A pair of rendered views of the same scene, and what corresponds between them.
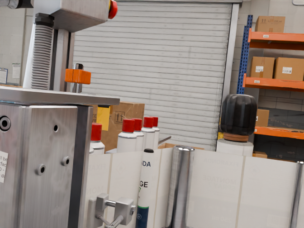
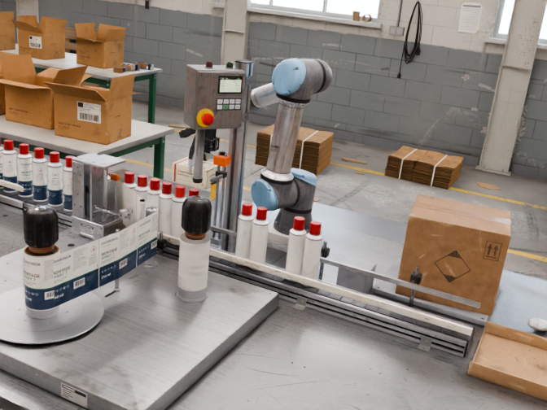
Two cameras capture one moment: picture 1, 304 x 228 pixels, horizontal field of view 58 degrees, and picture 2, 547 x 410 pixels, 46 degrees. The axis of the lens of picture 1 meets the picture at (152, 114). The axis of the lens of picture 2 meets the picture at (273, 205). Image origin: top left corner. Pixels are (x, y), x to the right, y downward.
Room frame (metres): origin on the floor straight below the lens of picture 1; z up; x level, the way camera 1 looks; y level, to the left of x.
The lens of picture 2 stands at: (1.11, -1.81, 1.78)
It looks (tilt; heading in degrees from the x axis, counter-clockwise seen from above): 20 degrees down; 99
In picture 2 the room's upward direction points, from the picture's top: 6 degrees clockwise
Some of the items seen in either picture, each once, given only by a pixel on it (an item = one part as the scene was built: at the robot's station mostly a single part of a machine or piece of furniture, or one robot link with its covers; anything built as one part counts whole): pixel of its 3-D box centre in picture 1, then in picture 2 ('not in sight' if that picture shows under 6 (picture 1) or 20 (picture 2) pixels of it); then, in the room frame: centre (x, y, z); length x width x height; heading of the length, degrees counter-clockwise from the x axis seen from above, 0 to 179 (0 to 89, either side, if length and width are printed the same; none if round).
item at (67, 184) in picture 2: not in sight; (70, 184); (0.05, 0.26, 0.98); 0.05 x 0.05 x 0.20
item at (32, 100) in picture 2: not in sight; (44, 91); (-0.89, 1.76, 0.96); 0.53 x 0.45 x 0.37; 78
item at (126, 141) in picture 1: (125, 156); (244, 233); (0.74, 0.06, 0.98); 0.05 x 0.05 x 0.20
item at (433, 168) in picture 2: not in sight; (424, 166); (1.61, 4.54, 0.11); 0.65 x 0.54 x 0.22; 164
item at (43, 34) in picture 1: (40, 70); (199, 152); (0.53, 0.22, 1.18); 0.04 x 0.04 x 0.21
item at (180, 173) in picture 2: not in sight; (196, 172); (0.42, 0.59, 0.99); 0.16 x 0.12 x 0.07; 167
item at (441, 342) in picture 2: not in sight; (219, 263); (0.66, 0.08, 0.85); 1.65 x 0.11 x 0.05; 164
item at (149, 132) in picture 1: (145, 147); (295, 248); (0.92, 0.01, 0.98); 0.05 x 0.05 x 0.20
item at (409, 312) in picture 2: not in sight; (294, 277); (0.93, -0.03, 0.91); 1.07 x 0.01 x 0.02; 164
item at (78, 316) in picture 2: not in sight; (43, 312); (0.33, -0.45, 0.89); 0.31 x 0.31 x 0.01
